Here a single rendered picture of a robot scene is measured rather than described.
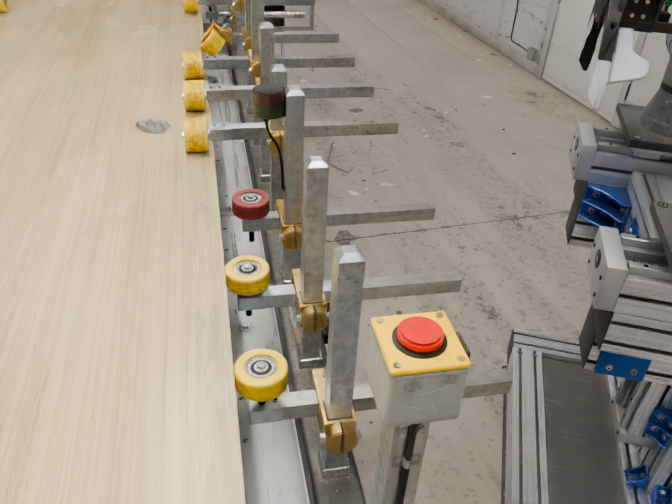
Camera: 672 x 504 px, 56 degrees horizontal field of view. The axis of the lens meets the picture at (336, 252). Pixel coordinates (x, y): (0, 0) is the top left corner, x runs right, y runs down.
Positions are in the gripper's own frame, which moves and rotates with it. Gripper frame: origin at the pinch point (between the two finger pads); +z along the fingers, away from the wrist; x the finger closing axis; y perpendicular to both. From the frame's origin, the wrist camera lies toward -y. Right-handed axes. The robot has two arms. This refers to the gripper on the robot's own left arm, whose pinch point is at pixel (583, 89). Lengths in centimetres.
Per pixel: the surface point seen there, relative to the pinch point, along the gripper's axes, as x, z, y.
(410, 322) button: -40.8, 8.5, -15.5
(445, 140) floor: 275, 132, -23
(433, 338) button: -42.3, 8.5, -13.3
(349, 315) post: -19.3, 27.5, -24.3
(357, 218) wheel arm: 36, 47, -33
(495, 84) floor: 386, 132, 4
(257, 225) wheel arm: 27, 47, -53
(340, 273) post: -20.0, 20.4, -25.8
